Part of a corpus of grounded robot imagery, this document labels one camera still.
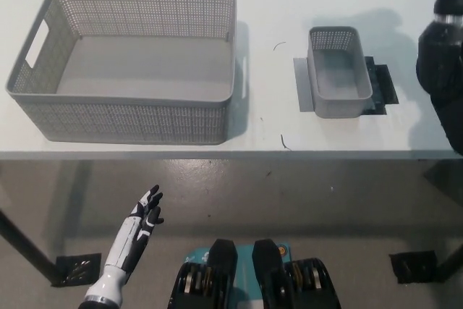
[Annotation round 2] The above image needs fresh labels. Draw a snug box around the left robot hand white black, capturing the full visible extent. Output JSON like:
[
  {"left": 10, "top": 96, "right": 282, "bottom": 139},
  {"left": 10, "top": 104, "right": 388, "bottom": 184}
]
[{"left": 103, "top": 184, "right": 166, "bottom": 281}]

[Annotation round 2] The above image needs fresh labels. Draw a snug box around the robot body black teal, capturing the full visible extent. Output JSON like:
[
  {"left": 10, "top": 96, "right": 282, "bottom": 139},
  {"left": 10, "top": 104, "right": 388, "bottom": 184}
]
[{"left": 168, "top": 238, "right": 343, "bottom": 309}]

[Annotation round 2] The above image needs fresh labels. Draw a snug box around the black table leg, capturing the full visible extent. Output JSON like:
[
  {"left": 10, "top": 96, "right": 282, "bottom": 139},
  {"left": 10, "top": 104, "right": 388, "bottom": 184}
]
[
  {"left": 0, "top": 209, "right": 61, "bottom": 287},
  {"left": 436, "top": 242, "right": 463, "bottom": 283}
]

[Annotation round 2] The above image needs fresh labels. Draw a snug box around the large grey perforated basket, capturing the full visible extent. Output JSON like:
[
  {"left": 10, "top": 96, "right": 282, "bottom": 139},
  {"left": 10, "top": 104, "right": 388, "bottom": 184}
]
[{"left": 4, "top": 0, "right": 250, "bottom": 146}]

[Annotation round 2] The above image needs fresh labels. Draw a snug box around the small grey perforated basket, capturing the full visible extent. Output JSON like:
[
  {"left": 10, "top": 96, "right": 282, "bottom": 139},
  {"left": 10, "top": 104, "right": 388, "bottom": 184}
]
[{"left": 307, "top": 25, "right": 373, "bottom": 119}]

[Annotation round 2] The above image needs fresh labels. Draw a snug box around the black tape strip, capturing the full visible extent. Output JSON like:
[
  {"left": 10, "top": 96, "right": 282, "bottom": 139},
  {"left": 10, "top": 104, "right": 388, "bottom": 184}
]
[{"left": 360, "top": 56, "right": 399, "bottom": 115}]

